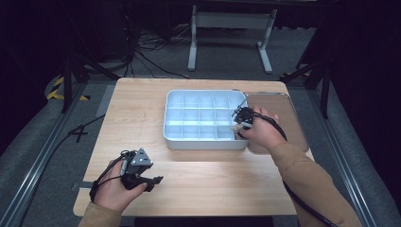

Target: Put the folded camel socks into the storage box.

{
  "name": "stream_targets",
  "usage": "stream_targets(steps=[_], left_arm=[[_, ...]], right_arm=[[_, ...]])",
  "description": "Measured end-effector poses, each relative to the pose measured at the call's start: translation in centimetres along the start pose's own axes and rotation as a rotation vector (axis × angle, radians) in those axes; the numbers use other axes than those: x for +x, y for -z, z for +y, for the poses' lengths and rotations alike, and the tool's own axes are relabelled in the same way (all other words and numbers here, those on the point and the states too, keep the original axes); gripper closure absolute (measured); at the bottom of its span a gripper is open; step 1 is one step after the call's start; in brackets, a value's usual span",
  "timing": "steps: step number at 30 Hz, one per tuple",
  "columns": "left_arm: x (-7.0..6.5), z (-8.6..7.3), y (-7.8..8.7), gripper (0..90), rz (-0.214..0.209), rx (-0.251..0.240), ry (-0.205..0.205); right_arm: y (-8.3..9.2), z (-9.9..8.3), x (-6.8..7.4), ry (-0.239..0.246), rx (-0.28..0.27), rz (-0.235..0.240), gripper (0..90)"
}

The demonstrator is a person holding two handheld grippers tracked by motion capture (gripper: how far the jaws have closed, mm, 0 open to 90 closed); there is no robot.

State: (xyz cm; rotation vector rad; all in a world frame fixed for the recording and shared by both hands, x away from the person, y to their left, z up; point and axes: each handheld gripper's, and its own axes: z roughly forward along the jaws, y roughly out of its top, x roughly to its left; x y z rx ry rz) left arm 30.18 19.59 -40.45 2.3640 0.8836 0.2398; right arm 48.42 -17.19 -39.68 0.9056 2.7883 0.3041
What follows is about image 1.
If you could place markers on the white metal desk frame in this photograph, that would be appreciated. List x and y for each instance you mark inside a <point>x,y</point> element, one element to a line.
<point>231,22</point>

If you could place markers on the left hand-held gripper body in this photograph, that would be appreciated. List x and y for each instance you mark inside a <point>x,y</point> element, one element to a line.
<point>137,167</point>

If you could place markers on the grey tape strip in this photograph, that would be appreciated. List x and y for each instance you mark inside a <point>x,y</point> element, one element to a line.
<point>82,186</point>

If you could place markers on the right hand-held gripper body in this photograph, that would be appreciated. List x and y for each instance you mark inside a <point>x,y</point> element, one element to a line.
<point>243,116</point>

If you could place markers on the aluminium floor rail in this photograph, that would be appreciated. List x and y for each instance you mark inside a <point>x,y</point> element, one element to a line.
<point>346,164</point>
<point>34,170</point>

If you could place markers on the brown flat tray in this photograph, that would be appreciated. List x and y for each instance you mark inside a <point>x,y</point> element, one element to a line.
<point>290,116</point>

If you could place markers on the black tripod stand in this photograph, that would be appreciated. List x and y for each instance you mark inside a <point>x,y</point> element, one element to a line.
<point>318,78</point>
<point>77,75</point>

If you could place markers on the white divided storage box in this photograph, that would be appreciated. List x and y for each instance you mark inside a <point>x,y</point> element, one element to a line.
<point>201,118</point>

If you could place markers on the person's left hand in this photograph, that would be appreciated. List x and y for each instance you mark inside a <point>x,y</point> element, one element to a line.
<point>113,192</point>

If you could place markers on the yellow black hazard tape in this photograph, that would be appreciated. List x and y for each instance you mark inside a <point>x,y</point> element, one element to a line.
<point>56,91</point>

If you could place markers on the person's right hand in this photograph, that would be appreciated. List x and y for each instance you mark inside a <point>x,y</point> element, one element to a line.
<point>265,132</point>

